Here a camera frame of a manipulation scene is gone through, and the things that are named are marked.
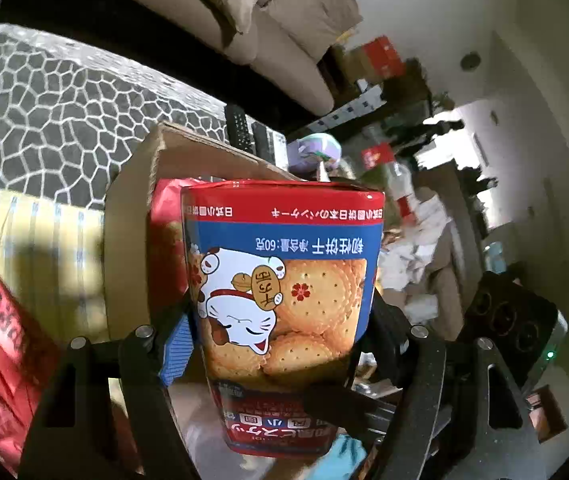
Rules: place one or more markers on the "purple green plush toy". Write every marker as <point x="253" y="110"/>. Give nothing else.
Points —
<point x="314" y="152"/>

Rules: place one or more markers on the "black device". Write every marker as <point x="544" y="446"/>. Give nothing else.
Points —
<point x="269" y="142"/>

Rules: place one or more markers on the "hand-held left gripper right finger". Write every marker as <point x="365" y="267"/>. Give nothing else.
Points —
<point x="389" y="340"/>

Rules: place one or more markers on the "grey patterned mat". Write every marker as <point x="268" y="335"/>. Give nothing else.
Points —
<point x="64" y="110"/>

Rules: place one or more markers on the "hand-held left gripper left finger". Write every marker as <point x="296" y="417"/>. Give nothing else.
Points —
<point x="177" y="350"/>

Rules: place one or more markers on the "brown cardboard box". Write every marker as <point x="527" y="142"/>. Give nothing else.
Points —
<point x="129" y="240"/>

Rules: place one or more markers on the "clear plastic bottle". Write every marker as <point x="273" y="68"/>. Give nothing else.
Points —
<point x="400" y="190"/>

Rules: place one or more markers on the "pile of white paper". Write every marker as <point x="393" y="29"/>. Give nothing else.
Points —
<point x="414" y="260"/>

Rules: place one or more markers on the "red storage box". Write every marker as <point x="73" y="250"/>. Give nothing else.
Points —
<point x="382" y="57"/>

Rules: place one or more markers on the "cyan cloth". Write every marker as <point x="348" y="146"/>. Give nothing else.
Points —
<point x="344" y="457"/>

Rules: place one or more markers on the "red blue biscuit box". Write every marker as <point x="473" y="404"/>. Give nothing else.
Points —
<point x="284" y="270"/>

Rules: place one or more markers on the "beige sofa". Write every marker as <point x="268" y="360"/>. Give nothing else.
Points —
<point x="274" y="60"/>

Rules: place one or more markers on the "black remote control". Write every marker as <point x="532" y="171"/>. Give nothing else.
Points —
<point x="239" y="127"/>

